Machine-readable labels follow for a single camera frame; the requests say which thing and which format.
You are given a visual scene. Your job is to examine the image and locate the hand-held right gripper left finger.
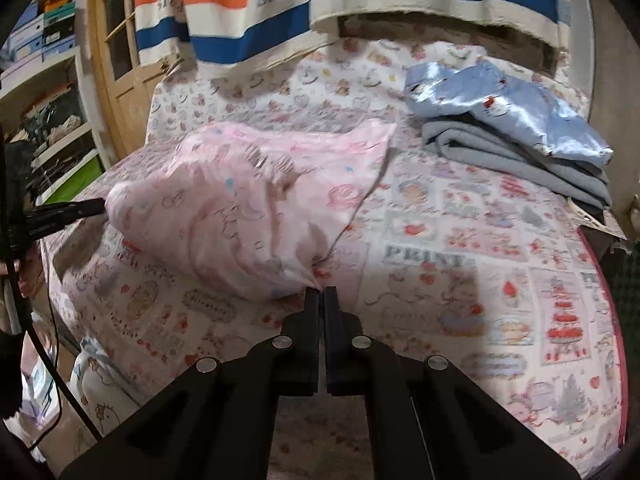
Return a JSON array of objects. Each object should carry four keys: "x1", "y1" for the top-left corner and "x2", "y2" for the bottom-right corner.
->
[{"x1": 59, "y1": 287, "x2": 321, "y2": 480}]

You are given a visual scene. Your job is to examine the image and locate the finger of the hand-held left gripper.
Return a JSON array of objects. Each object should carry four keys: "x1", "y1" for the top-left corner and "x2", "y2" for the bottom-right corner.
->
[{"x1": 27, "y1": 198, "x2": 107, "y2": 235}]

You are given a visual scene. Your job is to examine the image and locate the light blue satin pants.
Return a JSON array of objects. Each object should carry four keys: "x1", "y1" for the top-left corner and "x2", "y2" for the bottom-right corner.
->
[{"x1": 404, "y1": 59, "x2": 615, "y2": 168}]

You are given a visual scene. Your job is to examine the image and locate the printed bed sheet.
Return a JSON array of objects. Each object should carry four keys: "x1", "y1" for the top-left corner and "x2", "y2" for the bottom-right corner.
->
[{"x1": 40, "y1": 37, "x2": 628, "y2": 466}]

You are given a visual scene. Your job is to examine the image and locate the black cable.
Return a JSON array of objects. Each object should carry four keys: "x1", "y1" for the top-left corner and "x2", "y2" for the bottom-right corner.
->
[{"x1": 0, "y1": 230, "x2": 103, "y2": 453}]

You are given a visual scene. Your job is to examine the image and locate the white shelf unit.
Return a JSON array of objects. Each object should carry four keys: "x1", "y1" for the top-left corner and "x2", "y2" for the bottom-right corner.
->
[{"x1": 0, "y1": 45, "x2": 108, "y2": 206}]

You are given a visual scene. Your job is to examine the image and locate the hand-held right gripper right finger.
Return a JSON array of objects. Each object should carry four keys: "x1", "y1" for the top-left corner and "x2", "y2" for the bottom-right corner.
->
[{"x1": 324, "y1": 285, "x2": 582, "y2": 480}]

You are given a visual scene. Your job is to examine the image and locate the green drawer front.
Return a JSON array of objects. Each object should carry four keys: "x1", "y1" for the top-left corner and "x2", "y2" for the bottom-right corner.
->
[{"x1": 47, "y1": 152, "x2": 106, "y2": 206}]

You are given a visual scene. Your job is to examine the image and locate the wooden door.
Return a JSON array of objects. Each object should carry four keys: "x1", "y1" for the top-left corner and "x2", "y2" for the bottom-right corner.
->
[{"x1": 89, "y1": 0, "x2": 173, "y2": 161}]

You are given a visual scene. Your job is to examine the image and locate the pink printed pants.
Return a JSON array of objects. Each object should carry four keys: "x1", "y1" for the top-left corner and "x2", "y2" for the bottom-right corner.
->
[{"x1": 104, "y1": 119, "x2": 398, "y2": 303}]

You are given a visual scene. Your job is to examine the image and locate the white printed bag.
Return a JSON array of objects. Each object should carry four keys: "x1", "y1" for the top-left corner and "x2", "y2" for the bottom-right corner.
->
[{"x1": 70, "y1": 337, "x2": 146, "y2": 441}]

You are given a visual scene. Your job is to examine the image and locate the grey folded garment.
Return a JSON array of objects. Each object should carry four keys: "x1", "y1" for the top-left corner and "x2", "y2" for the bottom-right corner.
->
[{"x1": 421, "y1": 115, "x2": 613, "y2": 211}]

